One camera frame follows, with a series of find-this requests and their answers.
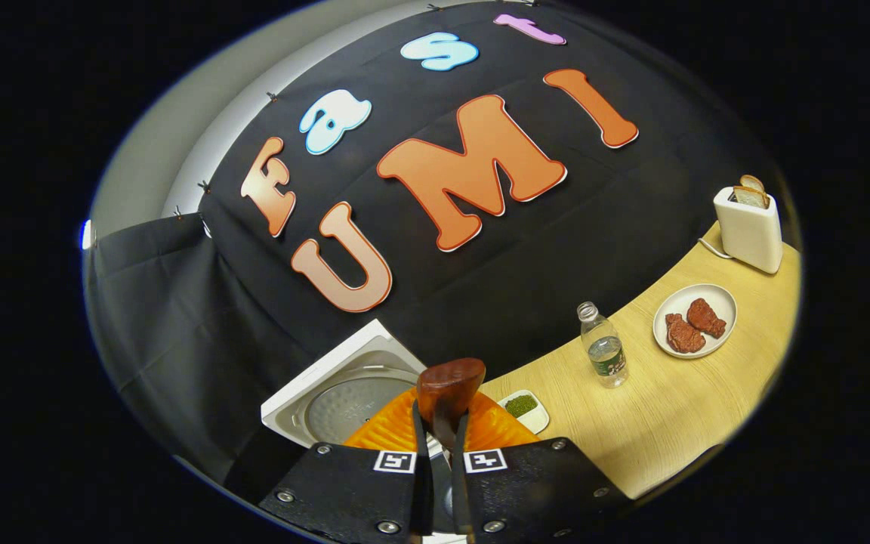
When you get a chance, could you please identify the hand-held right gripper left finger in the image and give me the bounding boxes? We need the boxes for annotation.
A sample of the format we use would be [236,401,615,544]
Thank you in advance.
[258,387,436,541]

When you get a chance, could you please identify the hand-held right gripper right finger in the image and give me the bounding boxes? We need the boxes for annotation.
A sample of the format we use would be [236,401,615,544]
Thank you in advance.
[450,389,632,541]

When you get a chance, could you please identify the white rice cooker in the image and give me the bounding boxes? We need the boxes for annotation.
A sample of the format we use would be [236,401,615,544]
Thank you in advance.
[261,319,451,454]

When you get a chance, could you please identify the brown wooden spoon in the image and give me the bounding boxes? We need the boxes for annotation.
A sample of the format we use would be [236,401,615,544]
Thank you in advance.
[416,357,487,454]

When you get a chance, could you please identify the small white condiment dish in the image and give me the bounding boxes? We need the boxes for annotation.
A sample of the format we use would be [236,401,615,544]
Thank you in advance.
[497,389,551,434]

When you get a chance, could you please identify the clear plastic water bottle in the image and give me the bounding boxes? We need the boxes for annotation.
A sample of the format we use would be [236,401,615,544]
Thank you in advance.
[576,301,630,389]

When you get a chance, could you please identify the red meat piece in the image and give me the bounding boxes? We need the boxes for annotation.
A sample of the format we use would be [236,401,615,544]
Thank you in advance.
[686,298,727,338]
[665,313,707,354]

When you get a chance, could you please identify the black backdrop cloth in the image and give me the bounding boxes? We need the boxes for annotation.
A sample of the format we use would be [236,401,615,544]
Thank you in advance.
[84,0,791,484]

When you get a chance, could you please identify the white round plate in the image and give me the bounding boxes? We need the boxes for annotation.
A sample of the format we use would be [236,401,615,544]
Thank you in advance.
[652,283,738,360]

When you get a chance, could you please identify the white toaster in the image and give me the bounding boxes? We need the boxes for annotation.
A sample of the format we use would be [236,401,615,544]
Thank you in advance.
[713,181,784,274]

